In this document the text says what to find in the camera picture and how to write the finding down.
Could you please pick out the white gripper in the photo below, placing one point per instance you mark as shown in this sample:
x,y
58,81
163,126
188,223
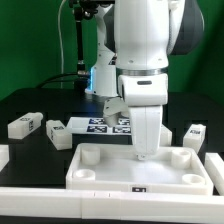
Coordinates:
x,y
141,98

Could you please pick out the white desk top tray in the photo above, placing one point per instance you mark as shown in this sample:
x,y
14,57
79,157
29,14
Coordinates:
x,y
109,167

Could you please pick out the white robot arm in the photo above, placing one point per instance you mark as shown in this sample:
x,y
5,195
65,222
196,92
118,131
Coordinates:
x,y
140,35

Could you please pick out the white marker sheet with tags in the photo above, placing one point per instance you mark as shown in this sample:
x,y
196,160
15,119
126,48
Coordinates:
x,y
90,125

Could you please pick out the white right wall block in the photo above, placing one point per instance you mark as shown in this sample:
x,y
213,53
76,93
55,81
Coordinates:
x,y
214,166

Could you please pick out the white wall block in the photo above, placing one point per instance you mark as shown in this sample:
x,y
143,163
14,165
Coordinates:
x,y
214,166
4,156

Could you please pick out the white left wall block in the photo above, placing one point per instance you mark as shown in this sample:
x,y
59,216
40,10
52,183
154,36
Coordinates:
x,y
4,156

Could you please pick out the white front wall fence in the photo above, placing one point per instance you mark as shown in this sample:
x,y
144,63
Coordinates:
x,y
62,203

